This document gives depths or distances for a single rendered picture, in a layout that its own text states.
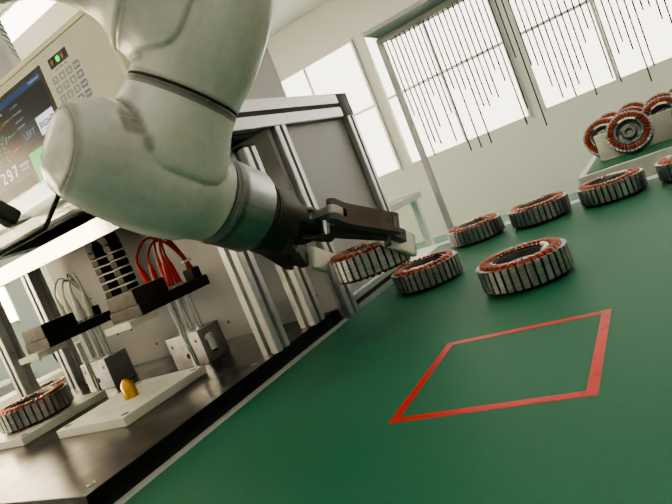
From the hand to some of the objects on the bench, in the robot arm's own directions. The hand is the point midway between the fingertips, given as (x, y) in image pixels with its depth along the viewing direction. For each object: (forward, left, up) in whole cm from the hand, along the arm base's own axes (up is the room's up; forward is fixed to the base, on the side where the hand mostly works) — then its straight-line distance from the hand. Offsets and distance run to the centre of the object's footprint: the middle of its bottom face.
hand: (368, 253), depth 76 cm
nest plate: (+2, +60, -8) cm, 61 cm away
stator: (-2, -18, -10) cm, 20 cm away
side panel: (+26, +5, -10) cm, 28 cm away
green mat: (-1, -20, -10) cm, 22 cm away
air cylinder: (+8, +33, -8) cm, 35 cm away
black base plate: (0, +48, -10) cm, 50 cm away
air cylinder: (+16, +56, -8) cm, 58 cm away
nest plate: (-5, +38, -8) cm, 39 cm away
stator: (+2, +60, -6) cm, 61 cm away
